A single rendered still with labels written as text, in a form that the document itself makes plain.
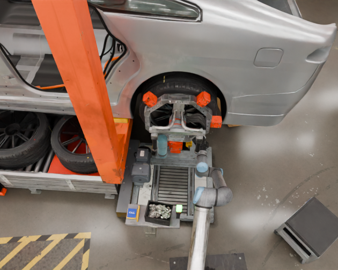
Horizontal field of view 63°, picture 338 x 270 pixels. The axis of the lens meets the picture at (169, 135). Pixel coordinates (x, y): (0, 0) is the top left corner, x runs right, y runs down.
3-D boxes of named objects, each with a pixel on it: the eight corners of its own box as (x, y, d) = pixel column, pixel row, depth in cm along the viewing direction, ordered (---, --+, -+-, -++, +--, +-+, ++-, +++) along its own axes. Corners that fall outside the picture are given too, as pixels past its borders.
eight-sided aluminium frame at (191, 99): (206, 137, 251) (215, 96, 207) (206, 143, 247) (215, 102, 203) (146, 134, 252) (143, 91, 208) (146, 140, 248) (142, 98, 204)
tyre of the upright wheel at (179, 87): (226, 71, 220) (144, 60, 216) (227, 92, 206) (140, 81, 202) (206, 122, 273) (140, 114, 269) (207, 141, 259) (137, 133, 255)
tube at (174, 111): (176, 112, 216) (177, 103, 207) (175, 132, 204) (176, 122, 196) (154, 111, 216) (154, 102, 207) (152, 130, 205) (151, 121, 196)
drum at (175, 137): (185, 122, 235) (186, 111, 224) (184, 143, 223) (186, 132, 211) (169, 121, 235) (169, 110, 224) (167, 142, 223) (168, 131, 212)
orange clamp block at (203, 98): (202, 100, 214) (210, 94, 207) (202, 108, 209) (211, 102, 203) (195, 96, 210) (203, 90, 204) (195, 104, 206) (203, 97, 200)
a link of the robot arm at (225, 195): (236, 194, 176) (222, 165, 242) (217, 192, 176) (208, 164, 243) (234, 211, 178) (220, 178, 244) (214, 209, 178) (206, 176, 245)
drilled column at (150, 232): (156, 226, 260) (156, 210, 226) (156, 238, 254) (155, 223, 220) (146, 226, 260) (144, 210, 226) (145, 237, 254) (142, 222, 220)
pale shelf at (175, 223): (179, 208, 228) (180, 207, 225) (179, 229, 218) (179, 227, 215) (128, 204, 228) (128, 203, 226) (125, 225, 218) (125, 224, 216)
